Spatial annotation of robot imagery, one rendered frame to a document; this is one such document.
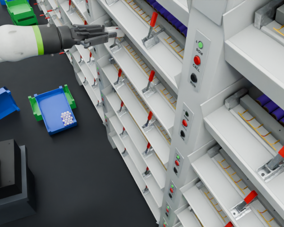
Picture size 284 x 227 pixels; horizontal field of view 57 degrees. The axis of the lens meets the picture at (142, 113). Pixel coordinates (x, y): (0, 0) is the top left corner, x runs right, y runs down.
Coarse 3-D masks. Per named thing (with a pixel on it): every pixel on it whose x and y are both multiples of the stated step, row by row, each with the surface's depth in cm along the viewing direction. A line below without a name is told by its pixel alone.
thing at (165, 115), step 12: (96, 24) 107; (108, 24) 108; (108, 48) 103; (120, 60) 97; (132, 60) 95; (132, 72) 92; (132, 84) 94; (144, 84) 88; (144, 96) 85; (156, 96) 84; (168, 96) 82; (156, 108) 82; (168, 108) 80; (168, 120) 78; (168, 132) 76
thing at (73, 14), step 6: (60, 0) 163; (66, 0) 165; (66, 6) 161; (72, 6) 158; (66, 12) 158; (72, 12) 155; (78, 12) 152; (72, 18) 153; (78, 18) 151; (84, 18) 149; (84, 24) 135; (90, 48) 134
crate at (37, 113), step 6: (66, 84) 207; (66, 90) 209; (30, 96) 198; (66, 96) 209; (30, 102) 198; (36, 102) 205; (72, 102) 196; (36, 108) 201; (72, 108) 200; (36, 114) 188
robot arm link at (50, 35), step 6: (48, 24) 82; (54, 24) 84; (42, 30) 81; (48, 30) 81; (54, 30) 82; (42, 36) 80; (48, 36) 81; (54, 36) 82; (60, 36) 84; (48, 42) 81; (54, 42) 82; (60, 42) 85; (48, 48) 82; (54, 48) 83; (60, 48) 85
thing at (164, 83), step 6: (114, 24) 105; (126, 36) 99; (132, 42) 97; (126, 48) 98; (132, 48) 98; (138, 54) 93; (144, 60) 90; (150, 66) 88; (156, 72) 86; (162, 78) 84; (162, 84) 85; (168, 90) 81; (174, 96) 79; (174, 102) 79; (174, 108) 79
